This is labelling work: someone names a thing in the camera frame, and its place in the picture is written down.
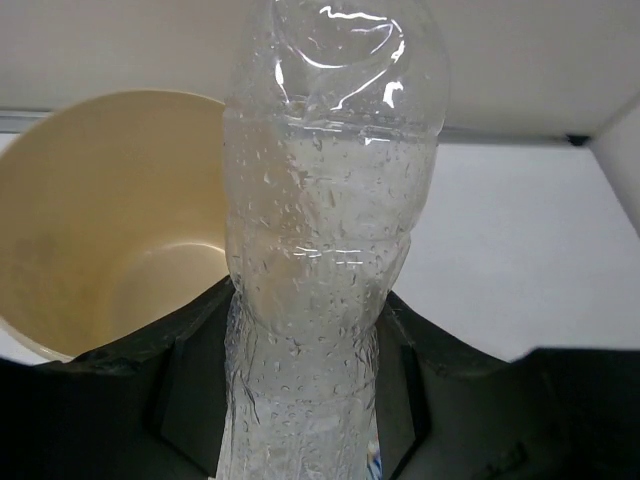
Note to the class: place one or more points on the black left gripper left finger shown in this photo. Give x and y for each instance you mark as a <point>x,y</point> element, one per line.
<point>150,405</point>

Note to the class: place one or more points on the beige plastic bin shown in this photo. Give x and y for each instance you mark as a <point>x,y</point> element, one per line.
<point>112,216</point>

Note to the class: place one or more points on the clear unlabelled plastic bottle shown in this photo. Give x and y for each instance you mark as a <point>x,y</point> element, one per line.
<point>331,128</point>

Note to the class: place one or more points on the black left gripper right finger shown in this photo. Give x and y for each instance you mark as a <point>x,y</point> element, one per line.
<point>446,410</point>

